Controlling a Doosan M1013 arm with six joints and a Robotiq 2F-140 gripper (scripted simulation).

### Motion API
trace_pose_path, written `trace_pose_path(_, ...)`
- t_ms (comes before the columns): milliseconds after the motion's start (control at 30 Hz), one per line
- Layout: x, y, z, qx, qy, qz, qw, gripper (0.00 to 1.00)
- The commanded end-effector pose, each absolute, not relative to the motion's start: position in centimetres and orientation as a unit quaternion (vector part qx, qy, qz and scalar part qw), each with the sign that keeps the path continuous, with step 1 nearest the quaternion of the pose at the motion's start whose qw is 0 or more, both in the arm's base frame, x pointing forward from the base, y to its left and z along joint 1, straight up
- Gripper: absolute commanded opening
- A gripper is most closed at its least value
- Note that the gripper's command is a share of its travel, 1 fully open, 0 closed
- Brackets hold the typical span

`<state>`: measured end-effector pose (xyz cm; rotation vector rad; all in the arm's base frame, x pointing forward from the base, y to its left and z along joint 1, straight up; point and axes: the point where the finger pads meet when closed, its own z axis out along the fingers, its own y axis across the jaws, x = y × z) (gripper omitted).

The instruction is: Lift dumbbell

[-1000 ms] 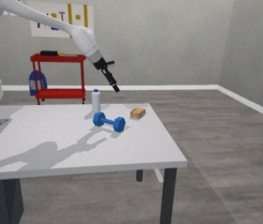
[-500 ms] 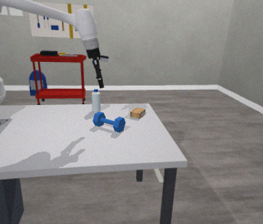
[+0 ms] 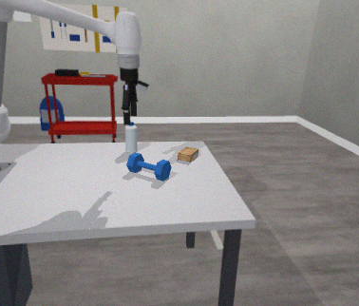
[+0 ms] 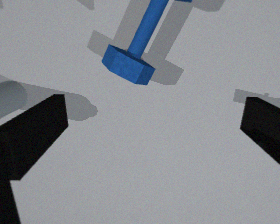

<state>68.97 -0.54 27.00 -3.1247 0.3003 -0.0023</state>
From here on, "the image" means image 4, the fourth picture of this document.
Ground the white bottle with blue cap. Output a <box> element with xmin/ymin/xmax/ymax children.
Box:
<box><xmin>0</xmin><ymin>81</ymin><xmax>28</xmax><ymax>119</ymax></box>

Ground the blue dumbbell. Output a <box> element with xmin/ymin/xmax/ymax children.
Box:
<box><xmin>102</xmin><ymin>0</ymin><xmax>169</xmax><ymax>85</ymax></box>

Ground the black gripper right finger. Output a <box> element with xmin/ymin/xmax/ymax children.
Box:
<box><xmin>240</xmin><ymin>97</ymin><xmax>280</xmax><ymax>165</ymax></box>

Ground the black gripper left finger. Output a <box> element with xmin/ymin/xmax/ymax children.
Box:
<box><xmin>0</xmin><ymin>94</ymin><xmax>68</xmax><ymax>224</ymax></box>

